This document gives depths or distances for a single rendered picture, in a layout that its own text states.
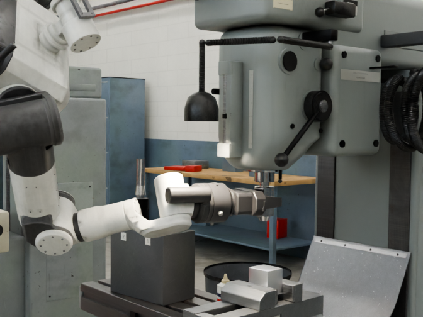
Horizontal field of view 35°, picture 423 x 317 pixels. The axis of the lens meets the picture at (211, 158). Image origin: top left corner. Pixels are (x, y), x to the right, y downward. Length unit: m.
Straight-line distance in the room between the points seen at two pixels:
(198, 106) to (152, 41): 7.83
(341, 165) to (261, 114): 0.49
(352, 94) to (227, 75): 0.32
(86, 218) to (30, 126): 0.29
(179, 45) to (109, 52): 1.69
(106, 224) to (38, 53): 0.39
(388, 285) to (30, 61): 1.02
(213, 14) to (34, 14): 0.39
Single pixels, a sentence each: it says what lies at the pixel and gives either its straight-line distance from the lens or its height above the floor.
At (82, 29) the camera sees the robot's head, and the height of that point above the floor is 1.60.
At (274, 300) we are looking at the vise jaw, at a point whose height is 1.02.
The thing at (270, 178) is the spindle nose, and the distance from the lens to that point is 1.53.
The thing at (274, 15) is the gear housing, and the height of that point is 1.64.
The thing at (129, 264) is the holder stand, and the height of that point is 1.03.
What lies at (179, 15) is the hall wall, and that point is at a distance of 8.74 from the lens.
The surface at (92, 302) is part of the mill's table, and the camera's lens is 2.01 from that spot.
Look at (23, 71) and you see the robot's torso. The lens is 1.35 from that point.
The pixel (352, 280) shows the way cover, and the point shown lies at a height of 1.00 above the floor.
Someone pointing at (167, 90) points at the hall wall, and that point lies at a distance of 8.83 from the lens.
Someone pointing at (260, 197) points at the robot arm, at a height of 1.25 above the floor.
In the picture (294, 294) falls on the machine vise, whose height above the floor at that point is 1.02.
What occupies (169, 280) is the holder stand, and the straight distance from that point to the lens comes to 1.78.
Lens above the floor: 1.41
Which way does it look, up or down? 3 degrees down
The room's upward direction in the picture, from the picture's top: 1 degrees clockwise
